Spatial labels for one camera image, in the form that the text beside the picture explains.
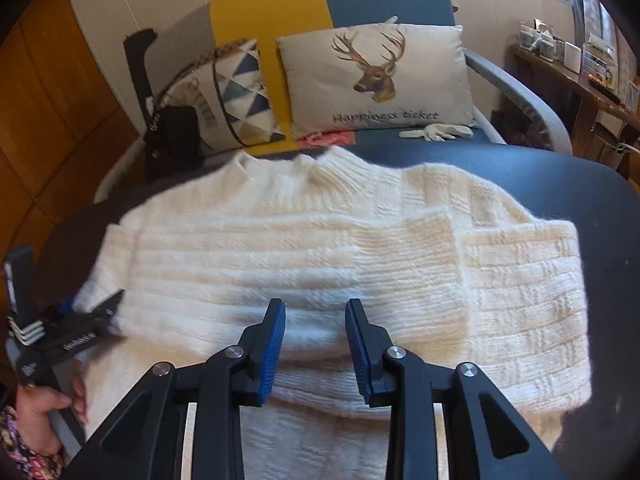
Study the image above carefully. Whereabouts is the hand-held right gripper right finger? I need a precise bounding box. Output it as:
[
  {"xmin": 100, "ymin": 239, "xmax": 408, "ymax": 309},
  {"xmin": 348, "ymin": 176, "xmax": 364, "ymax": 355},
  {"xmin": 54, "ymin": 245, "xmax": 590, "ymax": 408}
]
[{"xmin": 346, "ymin": 298, "xmax": 563, "ymax": 480}]

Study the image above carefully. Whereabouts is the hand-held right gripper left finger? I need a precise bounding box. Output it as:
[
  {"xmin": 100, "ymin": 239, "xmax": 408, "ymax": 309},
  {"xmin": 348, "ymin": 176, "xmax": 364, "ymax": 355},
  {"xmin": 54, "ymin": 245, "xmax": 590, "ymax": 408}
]
[{"xmin": 65, "ymin": 298, "xmax": 287, "ymax": 480}]

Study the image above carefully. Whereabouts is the cream knit sweater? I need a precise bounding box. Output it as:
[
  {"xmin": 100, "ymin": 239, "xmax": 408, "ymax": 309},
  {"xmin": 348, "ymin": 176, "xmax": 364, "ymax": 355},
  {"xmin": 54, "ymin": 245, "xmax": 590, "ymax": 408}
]
[{"xmin": 75, "ymin": 146, "xmax": 593, "ymax": 480}]

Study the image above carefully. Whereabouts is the person's left forearm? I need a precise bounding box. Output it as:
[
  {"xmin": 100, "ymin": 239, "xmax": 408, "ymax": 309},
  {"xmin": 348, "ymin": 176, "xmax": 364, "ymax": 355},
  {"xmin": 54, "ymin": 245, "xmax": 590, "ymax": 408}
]
[{"xmin": 0, "ymin": 405, "xmax": 66, "ymax": 480}]

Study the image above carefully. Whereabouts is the person's left hand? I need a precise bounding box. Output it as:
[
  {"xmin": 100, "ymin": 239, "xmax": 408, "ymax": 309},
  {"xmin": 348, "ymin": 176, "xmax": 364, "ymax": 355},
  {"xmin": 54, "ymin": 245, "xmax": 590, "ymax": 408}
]
[{"xmin": 15, "ymin": 375, "xmax": 90, "ymax": 456}]

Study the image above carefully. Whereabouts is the black handbag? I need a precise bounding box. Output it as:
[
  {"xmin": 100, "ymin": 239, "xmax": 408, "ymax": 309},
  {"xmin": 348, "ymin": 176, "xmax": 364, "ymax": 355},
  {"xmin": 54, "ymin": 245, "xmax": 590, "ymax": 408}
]
[{"xmin": 145, "ymin": 105, "xmax": 201, "ymax": 183}]

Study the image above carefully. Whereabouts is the wooden panelled wardrobe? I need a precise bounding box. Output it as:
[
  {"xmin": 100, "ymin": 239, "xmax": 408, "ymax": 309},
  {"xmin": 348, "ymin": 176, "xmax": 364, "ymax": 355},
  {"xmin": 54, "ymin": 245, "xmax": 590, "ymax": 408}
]
[{"xmin": 0, "ymin": 0, "xmax": 146, "ymax": 261}]

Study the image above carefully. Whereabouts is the coral pink cloth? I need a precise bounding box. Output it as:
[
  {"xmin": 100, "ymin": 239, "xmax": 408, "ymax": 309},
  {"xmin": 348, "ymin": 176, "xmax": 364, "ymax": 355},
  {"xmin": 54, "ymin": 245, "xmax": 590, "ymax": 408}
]
[{"xmin": 299, "ymin": 130, "xmax": 355, "ymax": 151}]

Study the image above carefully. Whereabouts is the white glove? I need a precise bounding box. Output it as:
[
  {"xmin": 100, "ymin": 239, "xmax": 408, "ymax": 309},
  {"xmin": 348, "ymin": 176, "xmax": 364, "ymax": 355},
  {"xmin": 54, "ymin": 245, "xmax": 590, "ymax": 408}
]
[{"xmin": 399, "ymin": 122, "xmax": 474, "ymax": 142}]

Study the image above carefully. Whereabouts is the triangle pattern pillow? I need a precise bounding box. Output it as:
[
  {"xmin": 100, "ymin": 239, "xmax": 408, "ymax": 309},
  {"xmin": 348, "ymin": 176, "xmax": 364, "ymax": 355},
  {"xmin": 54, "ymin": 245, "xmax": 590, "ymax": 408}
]
[{"xmin": 165, "ymin": 37, "xmax": 286, "ymax": 151}]

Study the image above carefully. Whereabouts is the deer print pillow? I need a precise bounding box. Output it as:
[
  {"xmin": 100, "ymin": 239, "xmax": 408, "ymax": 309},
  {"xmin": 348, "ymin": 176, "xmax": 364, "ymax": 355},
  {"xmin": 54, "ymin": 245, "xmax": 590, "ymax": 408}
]
[{"xmin": 276, "ymin": 16, "xmax": 476, "ymax": 141}]

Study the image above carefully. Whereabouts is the wooden side desk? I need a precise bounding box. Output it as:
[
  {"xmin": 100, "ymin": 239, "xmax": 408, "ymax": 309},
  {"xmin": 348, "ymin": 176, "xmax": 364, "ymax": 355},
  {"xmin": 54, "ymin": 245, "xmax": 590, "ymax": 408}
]
[{"xmin": 510, "ymin": 45, "xmax": 640, "ymax": 181}]

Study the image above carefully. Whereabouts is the cluster of glass jars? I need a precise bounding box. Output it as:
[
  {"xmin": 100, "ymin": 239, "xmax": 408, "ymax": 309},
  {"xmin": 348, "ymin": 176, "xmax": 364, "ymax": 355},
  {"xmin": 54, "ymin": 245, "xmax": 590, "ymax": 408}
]
[{"xmin": 517, "ymin": 20, "xmax": 566, "ymax": 63}]

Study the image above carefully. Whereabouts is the clear desk organiser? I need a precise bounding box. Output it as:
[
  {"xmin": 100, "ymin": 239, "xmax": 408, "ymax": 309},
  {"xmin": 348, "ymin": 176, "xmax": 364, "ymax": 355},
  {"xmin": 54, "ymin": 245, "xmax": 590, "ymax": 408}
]
[{"xmin": 582, "ymin": 35, "xmax": 621, "ymax": 91}]

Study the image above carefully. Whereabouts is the patterned curtain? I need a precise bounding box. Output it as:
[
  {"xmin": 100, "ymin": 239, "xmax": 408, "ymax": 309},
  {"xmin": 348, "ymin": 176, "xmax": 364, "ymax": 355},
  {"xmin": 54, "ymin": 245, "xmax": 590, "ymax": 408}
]
[{"xmin": 575, "ymin": 0, "xmax": 621, "ymax": 61}]

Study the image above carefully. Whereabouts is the black upright post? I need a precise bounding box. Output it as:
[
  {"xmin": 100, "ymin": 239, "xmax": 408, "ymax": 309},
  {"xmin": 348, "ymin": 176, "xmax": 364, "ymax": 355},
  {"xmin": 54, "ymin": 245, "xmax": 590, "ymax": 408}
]
[{"xmin": 124, "ymin": 29, "xmax": 158, "ymax": 111}]

